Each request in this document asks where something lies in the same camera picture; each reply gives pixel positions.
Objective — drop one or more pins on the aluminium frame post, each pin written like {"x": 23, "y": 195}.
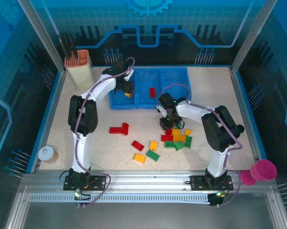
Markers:
{"x": 42, "y": 40}
{"x": 249, "y": 40}

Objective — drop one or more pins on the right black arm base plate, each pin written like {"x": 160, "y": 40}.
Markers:
{"x": 197, "y": 182}

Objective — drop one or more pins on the aluminium front rail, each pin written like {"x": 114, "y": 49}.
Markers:
{"x": 146, "y": 181}

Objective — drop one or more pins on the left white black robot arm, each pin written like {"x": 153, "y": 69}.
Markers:
{"x": 82, "y": 148}

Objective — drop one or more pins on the large pink plastic cup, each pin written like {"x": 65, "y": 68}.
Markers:
{"x": 263, "y": 170}

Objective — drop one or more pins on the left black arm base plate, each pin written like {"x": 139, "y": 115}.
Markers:
{"x": 98, "y": 182}

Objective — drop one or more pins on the left aluminium frame post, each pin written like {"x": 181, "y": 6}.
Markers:
{"x": 42, "y": 40}

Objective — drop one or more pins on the left controller board with LED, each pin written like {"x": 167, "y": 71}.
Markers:
{"x": 78, "y": 196}

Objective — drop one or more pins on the blue three-compartment plastic tray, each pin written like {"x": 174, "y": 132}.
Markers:
{"x": 172, "y": 78}

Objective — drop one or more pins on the right controller board with LED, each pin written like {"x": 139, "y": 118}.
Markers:
{"x": 217, "y": 197}

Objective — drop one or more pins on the controller board with led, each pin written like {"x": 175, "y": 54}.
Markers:
{"x": 78, "y": 196}
{"x": 217, "y": 197}

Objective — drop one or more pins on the beige orange utensil holder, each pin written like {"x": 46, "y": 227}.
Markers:
{"x": 82, "y": 74}

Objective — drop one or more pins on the blue aluminium side rail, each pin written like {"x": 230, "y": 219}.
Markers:
{"x": 49, "y": 112}
{"x": 243, "y": 100}

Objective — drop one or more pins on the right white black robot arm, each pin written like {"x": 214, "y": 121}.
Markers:
{"x": 217, "y": 164}

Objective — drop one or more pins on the white round container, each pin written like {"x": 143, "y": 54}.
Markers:
{"x": 47, "y": 155}

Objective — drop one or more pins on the right blue aluminium side rail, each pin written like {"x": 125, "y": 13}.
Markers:
{"x": 243, "y": 100}

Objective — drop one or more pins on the left blue aluminium side rail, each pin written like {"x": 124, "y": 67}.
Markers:
{"x": 49, "y": 112}

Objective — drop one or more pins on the small pink plastic cup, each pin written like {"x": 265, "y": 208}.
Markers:
{"x": 247, "y": 179}

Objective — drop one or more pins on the right aluminium frame post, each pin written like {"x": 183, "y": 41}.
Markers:
{"x": 249, "y": 40}

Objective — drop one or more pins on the yellow lego brick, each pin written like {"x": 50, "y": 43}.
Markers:
{"x": 128, "y": 95}
{"x": 176, "y": 131}
{"x": 188, "y": 132}
{"x": 179, "y": 138}
{"x": 139, "y": 158}
{"x": 153, "y": 145}

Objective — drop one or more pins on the grey aluminium front frame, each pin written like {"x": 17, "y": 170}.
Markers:
{"x": 146, "y": 215}

